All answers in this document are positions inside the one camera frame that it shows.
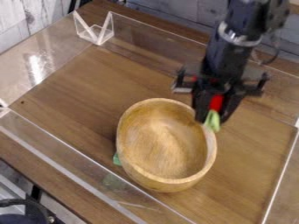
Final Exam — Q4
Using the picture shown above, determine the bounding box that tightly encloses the clear acrylic corner bracket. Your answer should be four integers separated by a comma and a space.
71, 11, 114, 46

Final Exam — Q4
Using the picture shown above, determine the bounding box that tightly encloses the black clamp base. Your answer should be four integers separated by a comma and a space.
23, 195, 65, 224

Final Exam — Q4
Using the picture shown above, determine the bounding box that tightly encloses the wooden brown bowl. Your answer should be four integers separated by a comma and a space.
116, 98, 217, 193

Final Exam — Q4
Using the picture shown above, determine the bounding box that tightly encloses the clear acrylic tray wall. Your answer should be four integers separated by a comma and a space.
0, 3, 299, 224

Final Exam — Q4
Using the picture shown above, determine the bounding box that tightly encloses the green block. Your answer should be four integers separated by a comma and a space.
111, 153, 121, 166

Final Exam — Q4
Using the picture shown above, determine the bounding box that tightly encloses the black cable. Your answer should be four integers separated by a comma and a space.
0, 198, 47, 224

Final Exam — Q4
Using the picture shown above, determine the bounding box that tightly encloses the red plush strawberry toy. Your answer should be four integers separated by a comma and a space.
204, 94, 224, 133

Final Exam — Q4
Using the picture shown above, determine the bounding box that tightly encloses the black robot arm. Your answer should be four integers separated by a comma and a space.
172, 0, 289, 123

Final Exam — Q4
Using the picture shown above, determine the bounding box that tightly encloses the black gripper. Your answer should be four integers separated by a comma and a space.
172, 66, 269, 123

